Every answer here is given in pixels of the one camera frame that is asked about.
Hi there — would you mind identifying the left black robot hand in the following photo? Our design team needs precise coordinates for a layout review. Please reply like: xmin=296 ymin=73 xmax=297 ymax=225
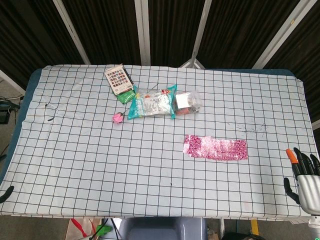
xmin=0 ymin=186 xmax=15 ymax=204

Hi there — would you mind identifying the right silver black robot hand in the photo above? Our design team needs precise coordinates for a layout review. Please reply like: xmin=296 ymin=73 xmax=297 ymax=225
xmin=283 ymin=147 xmax=320 ymax=217

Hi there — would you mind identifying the pink glittery foil packet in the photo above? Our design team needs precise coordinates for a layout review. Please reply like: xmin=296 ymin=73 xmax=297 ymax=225
xmin=183 ymin=134 xmax=195 ymax=157

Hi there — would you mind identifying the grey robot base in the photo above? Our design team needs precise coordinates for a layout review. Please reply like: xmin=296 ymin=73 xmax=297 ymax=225
xmin=118 ymin=216 xmax=208 ymax=240

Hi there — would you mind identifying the red and white bag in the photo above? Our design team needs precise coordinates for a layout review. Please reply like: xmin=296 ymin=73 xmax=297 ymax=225
xmin=65 ymin=217 xmax=102 ymax=240

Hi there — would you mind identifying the pink glitter pouch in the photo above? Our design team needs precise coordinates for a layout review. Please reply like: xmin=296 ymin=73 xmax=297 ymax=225
xmin=189 ymin=134 xmax=249 ymax=161

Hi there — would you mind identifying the white checkered tablecloth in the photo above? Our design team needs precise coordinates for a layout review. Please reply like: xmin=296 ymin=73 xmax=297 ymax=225
xmin=0 ymin=64 xmax=320 ymax=222

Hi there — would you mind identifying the green object on floor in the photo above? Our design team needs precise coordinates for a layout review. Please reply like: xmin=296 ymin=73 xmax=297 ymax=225
xmin=96 ymin=223 xmax=113 ymax=236

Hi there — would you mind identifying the clear bag with small boxes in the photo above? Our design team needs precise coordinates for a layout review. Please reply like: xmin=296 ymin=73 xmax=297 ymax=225
xmin=173 ymin=90 xmax=202 ymax=116

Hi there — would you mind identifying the green packet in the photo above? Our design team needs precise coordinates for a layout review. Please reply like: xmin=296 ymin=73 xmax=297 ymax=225
xmin=116 ymin=89 xmax=136 ymax=105

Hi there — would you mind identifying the card box with picture grid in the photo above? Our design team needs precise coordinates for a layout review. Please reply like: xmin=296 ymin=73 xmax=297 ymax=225
xmin=104 ymin=63 xmax=134 ymax=96

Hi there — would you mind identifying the teal silver snack bag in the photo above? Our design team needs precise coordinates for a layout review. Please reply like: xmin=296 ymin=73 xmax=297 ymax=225
xmin=127 ymin=84 xmax=178 ymax=121

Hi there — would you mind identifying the yellow post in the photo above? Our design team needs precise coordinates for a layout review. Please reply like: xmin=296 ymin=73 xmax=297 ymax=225
xmin=250 ymin=219 xmax=260 ymax=236

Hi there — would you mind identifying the black device with cables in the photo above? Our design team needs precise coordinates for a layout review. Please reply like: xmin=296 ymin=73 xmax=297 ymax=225
xmin=0 ymin=96 xmax=21 ymax=125

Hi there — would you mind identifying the white frame post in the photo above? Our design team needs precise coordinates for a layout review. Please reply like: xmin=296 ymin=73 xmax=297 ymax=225
xmin=134 ymin=0 xmax=152 ymax=66
xmin=52 ymin=0 xmax=91 ymax=65
xmin=252 ymin=0 xmax=315 ymax=70
xmin=179 ymin=0 xmax=213 ymax=69
xmin=0 ymin=69 xmax=26 ymax=96

